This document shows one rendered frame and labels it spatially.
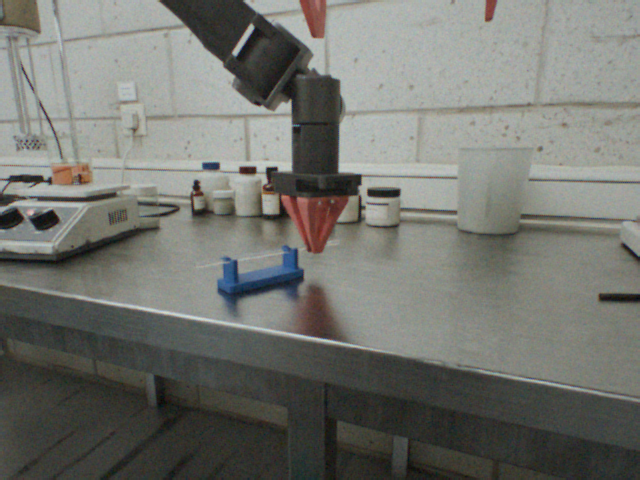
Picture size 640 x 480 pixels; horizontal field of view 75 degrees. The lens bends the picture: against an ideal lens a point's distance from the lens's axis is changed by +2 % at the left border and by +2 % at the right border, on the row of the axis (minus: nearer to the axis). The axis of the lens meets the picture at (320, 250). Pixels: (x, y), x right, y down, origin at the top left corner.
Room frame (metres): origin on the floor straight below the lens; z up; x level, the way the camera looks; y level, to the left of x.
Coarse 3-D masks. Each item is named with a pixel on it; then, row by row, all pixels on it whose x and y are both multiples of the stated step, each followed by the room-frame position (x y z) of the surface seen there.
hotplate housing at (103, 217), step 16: (112, 192) 0.70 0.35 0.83; (80, 208) 0.60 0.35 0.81; (96, 208) 0.62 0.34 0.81; (112, 208) 0.66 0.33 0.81; (128, 208) 0.70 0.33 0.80; (80, 224) 0.59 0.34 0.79; (96, 224) 0.62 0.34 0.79; (112, 224) 0.66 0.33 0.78; (128, 224) 0.70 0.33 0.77; (0, 240) 0.55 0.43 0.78; (64, 240) 0.55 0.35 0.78; (80, 240) 0.58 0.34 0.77; (96, 240) 0.61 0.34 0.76; (112, 240) 0.65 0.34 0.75; (0, 256) 0.55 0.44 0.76; (16, 256) 0.55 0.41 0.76; (32, 256) 0.54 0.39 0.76; (48, 256) 0.54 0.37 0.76; (64, 256) 0.55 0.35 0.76
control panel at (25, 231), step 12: (24, 216) 0.59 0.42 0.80; (60, 216) 0.58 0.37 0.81; (72, 216) 0.58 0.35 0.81; (0, 228) 0.57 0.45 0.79; (12, 228) 0.57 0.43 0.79; (24, 228) 0.57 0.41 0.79; (60, 228) 0.56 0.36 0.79; (24, 240) 0.55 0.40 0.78; (36, 240) 0.54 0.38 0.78; (48, 240) 0.54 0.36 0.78
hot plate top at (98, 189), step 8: (96, 184) 0.72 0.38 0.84; (104, 184) 0.72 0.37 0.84; (112, 184) 0.72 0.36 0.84; (120, 184) 0.72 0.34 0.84; (128, 184) 0.72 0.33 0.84; (24, 192) 0.63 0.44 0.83; (32, 192) 0.63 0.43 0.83; (40, 192) 0.62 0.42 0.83; (48, 192) 0.62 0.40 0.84; (56, 192) 0.62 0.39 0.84; (64, 192) 0.62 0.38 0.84; (72, 192) 0.62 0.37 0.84; (80, 192) 0.61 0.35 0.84; (88, 192) 0.62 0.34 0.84; (96, 192) 0.64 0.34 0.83; (104, 192) 0.65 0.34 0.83
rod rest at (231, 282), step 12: (288, 252) 0.48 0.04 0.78; (228, 264) 0.43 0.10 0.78; (288, 264) 0.48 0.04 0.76; (228, 276) 0.43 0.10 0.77; (240, 276) 0.45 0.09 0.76; (252, 276) 0.45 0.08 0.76; (264, 276) 0.45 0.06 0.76; (276, 276) 0.45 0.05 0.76; (288, 276) 0.46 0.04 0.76; (300, 276) 0.47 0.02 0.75; (228, 288) 0.42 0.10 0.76; (240, 288) 0.42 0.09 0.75; (252, 288) 0.43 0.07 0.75
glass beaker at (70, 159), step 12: (48, 144) 0.66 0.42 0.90; (60, 144) 0.66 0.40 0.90; (72, 144) 0.67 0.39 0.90; (84, 144) 0.68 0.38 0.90; (48, 156) 0.67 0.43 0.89; (60, 156) 0.66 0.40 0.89; (72, 156) 0.67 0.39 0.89; (84, 156) 0.68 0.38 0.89; (60, 168) 0.66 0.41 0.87; (72, 168) 0.67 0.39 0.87; (84, 168) 0.68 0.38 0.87; (60, 180) 0.66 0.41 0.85; (72, 180) 0.66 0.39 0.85; (84, 180) 0.68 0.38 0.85
